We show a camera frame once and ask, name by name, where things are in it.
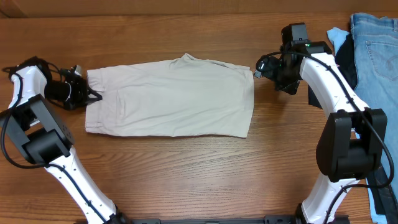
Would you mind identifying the light blue garment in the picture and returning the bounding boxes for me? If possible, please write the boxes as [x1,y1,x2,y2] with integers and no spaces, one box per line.
[326,27,350,54]

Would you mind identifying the blue denim jeans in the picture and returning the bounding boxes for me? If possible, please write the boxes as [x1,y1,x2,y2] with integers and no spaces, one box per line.
[351,13,397,172]

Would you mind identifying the brown cardboard backboard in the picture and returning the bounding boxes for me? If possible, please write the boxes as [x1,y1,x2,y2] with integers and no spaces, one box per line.
[1,0,397,18]

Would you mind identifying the black printed t-shirt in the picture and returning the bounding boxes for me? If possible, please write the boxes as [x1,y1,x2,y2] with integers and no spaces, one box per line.
[307,34,389,218]

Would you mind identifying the beige khaki shorts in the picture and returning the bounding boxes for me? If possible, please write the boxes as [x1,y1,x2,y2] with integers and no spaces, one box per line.
[85,54,254,138]

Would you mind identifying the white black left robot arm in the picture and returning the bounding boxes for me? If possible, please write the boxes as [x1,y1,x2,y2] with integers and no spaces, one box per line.
[1,56,130,223]

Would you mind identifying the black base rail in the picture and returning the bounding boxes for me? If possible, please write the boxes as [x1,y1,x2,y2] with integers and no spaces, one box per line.
[121,214,351,224]

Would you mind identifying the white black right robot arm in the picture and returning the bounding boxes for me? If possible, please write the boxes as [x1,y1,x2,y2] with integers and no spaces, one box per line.
[254,23,388,223]

